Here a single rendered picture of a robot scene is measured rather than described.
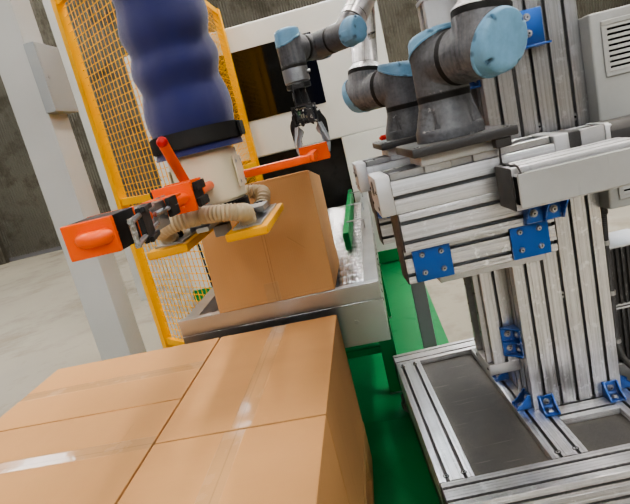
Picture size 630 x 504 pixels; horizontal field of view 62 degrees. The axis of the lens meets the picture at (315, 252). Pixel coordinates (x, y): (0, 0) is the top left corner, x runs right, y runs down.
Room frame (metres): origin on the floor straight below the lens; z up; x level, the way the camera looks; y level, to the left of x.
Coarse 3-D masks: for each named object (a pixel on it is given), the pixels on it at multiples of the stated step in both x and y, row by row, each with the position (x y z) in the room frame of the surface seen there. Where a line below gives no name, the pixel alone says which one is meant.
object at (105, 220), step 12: (96, 216) 0.76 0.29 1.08; (108, 216) 0.71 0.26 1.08; (120, 216) 0.74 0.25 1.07; (60, 228) 0.71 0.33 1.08; (72, 228) 0.71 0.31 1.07; (84, 228) 0.71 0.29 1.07; (96, 228) 0.71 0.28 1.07; (120, 228) 0.72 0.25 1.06; (72, 240) 0.71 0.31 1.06; (120, 240) 0.71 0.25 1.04; (132, 240) 0.75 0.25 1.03; (72, 252) 0.71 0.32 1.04; (84, 252) 0.71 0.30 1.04; (96, 252) 0.71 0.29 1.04; (108, 252) 0.71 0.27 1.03
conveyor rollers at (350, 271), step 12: (360, 204) 3.74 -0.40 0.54; (336, 216) 3.50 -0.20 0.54; (360, 216) 3.22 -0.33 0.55; (336, 228) 3.05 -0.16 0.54; (360, 228) 2.86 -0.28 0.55; (336, 240) 2.70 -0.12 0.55; (360, 240) 2.59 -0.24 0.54; (348, 252) 2.41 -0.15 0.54; (360, 252) 2.32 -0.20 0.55; (348, 264) 2.16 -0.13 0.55; (360, 264) 2.14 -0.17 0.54; (348, 276) 1.98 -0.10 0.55; (360, 276) 1.96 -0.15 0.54
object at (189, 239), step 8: (184, 232) 1.35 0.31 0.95; (192, 232) 1.31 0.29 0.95; (208, 232) 1.37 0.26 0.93; (184, 240) 1.22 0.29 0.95; (192, 240) 1.23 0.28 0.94; (200, 240) 1.29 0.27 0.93; (160, 248) 1.21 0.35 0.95; (168, 248) 1.19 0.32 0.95; (176, 248) 1.19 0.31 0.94; (184, 248) 1.19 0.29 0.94; (152, 256) 1.19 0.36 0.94; (160, 256) 1.19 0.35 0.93
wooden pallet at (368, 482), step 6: (366, 438) 1.59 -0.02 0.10; (366, 444) 1.55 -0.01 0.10; (366, 450) 1.51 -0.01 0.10; (366, 456) 1.47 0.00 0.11; (366, 462) 1.47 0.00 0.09; (366, 468) 1.47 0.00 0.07; (372, 468) 1.55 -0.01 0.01; (366, 474) 1.47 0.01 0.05; (372, 474) 1.51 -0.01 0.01; (366, 480) 1.47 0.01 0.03; (372, 480) 1.48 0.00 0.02; (366, 486) 1.45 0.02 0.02; (372, 486) 1.44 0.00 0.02; (366, 492) 1.42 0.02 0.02; (372, 492) 1.42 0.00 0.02; (366, 498) 1.26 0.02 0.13; (372, 498) 1.39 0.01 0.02
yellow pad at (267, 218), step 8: (272, 208) 1.39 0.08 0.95; (280, 208) 1.43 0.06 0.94; (256, 216) 1.27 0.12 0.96; (264, 216) 1.27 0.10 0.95; (272, 216) 1.28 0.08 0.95; (256, 224) 1.19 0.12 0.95; (264, 224) 1.18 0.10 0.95; (272, 224) 1.24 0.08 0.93; (232, 232) 1.18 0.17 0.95; (240, 232) 1.17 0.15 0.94; (248, 232) 1.17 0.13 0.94; (256, 232) 1.17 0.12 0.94; (264, 232) 1.17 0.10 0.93; (232, 240) 1.17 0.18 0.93
